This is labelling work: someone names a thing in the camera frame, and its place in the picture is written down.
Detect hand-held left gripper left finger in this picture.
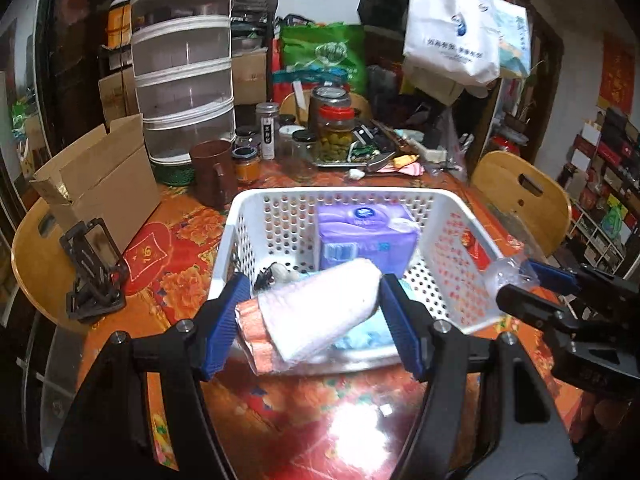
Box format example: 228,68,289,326
47,272,253,480

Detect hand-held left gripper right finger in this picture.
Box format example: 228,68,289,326
378,272,581,480

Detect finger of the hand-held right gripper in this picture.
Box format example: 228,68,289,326
517,259,583,293
496,284,581,341

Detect orange striped cloth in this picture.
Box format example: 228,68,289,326
235,297,281,375

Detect clear plastic bottle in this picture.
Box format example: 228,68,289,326
482,254,538,306

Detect small black and white item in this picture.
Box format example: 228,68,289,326
254,262,301,288

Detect white towel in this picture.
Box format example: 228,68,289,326
260,258,383,363

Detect white perforated plastic basket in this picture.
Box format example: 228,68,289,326
207,187,513,376

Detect purple tissue pack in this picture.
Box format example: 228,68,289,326
317,202,420,277

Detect orange floral tablecloth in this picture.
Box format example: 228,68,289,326
75,160,601,480

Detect shelf of boxes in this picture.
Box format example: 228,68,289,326
565,107,640,276

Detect black folding phone stand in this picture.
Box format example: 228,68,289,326
60,217,128,323

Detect brown mug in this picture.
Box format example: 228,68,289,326
189,140,238,209

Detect small orange jar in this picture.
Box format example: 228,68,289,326
231,146,261,184

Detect green woven basket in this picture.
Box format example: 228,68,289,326
150,157,196,186

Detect pink snack wrapper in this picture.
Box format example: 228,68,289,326
395,154,423,176

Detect metal tray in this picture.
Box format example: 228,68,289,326
315,157,381,169

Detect open cardboard box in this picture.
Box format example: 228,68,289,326
30,114,162,246

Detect empty glass jar black lid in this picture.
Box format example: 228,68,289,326
291,130,318,183

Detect small glass jar black lid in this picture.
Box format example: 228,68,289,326
235,127,261,151

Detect empty glass jar white lid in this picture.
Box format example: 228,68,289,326
277,125,301,161

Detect tall white-label spice jar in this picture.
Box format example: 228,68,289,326
256,102,281,161

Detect glass pickle jar red lid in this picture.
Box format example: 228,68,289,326
317,105,357,163

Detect glass jar metal lid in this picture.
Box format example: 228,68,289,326
309,86,351,111

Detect light blue tote bag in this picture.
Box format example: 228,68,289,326
492,0,532,78

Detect stacked clear storage containers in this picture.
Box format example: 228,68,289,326
131,0,237,167

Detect brown cardboard box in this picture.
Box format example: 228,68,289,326
232,47,268,106
97,67,141,126

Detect white tote bag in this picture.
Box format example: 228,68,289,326
402,0,501,86

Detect green shopping bag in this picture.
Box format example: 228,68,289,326
278,22,368,96

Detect dark wooden cabinet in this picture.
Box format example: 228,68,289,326
30,0,136,171

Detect red wall poster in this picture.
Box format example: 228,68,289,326
598,34,637,111

